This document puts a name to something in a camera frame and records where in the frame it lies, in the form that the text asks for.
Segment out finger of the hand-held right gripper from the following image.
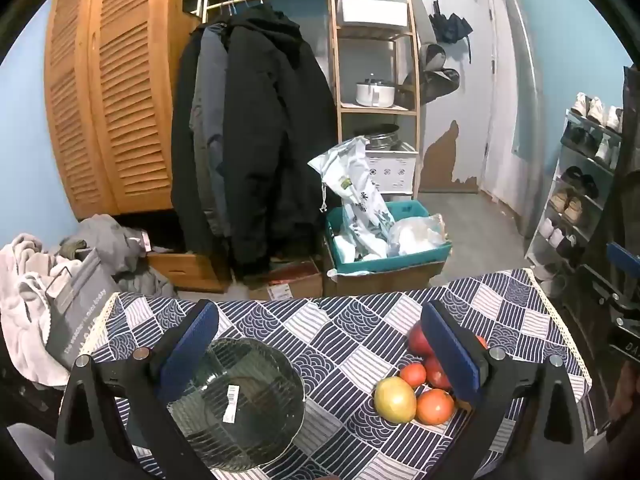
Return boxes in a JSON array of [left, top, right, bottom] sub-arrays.
[[592, 280, 640, 322], [606, 242, 640, 281]]

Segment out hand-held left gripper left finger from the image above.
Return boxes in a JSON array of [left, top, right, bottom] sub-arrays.
[[54, 299, 221, 480]]

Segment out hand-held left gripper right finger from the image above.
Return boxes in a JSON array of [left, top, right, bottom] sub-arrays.
[[420, 300, 587, 480]]

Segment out elongated red apple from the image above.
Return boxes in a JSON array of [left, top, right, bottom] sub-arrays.
[[425, 356, 453, 392]]

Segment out round red apple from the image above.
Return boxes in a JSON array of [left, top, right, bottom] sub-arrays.
[[407, 322, 436, 358]]

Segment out large orange tangerine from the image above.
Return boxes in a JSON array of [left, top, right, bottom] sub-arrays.
[[416, 388, 456, 426]]

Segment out large yellow-green pear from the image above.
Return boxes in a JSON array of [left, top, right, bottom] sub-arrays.
[[374, 376, 417, 423]]

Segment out dark glass plate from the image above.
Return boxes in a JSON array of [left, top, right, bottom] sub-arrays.
[[165, 337, 307, 472]]

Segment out person's right hand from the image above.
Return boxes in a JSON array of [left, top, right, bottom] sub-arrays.
[[611, 364, 640, 423]]

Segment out rows of shoes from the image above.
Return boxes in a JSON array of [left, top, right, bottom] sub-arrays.
[[537, 92, 625, 261]]

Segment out wooden drawer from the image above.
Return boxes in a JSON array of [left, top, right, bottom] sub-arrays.
[[145, 250, 231, 293]]

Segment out large cardboard box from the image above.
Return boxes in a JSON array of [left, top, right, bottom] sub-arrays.
[[322, 245, 446, 298]]

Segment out blue white patterned tablecloth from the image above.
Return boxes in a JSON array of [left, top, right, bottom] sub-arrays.
[[82, 267, 593, 480]]

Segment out grey tote bag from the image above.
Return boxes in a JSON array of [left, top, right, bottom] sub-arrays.
[[45, 247, 121, 371]]

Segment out cardboard box with label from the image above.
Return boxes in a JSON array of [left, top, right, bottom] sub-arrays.
[[247, 255, 323, 301]]

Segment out clear plastic bag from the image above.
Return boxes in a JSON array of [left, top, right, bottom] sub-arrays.
[[387, 214, 447, 256]]

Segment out grey clothing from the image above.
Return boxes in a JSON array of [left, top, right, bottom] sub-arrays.
[[75, 214, 176, 298]]

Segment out metal shoe rack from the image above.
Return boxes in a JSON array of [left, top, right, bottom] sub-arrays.
[[525, 92, 626, 286]]

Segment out olive cloth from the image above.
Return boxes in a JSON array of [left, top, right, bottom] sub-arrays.
[[60, 239, 88, 261]]

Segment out beige towel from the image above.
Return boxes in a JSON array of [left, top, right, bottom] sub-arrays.
[[0, 232, 71, 388]]

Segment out white plastic basket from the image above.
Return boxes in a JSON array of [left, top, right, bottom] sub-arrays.
[[365, 142, 418, 196]]

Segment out white plastic object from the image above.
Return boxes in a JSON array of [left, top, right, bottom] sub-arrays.
[[7, 422, 56, 480]]

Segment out silver leaning panel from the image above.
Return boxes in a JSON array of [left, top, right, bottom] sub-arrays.
[[495, 0, 546, 231]]

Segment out metal pot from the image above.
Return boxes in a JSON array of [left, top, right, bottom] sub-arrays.
[[367, 125, 401, 152]]

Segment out black hooded jacket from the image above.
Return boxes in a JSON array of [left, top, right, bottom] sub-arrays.
[[220, 2, 341, 281]]

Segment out white door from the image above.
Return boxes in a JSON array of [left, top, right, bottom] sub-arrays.
[[417, 0, 496, 193]]

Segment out grey jacket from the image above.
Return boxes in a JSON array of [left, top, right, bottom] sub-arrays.
[[192, 22, 236, 241]]

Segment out wooden shelf rack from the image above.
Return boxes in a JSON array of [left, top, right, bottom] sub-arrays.
[[327, 0, 422, 201]]

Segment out black hanging bag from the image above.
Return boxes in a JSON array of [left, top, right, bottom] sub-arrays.
[[402, 42, 461, 106]]

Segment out white rice cooker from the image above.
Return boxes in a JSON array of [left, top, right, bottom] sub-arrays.
[[355, 77, 398, 109]]

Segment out wooden louvered wardrobe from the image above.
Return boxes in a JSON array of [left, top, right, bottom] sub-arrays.
[[44, 0, 201, 221]]

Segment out black umbrella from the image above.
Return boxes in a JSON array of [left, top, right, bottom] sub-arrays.
[[430, 0, 473, 46]]

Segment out white storage box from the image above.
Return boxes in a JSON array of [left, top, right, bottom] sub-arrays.
[[337, 0, 408, 28]]

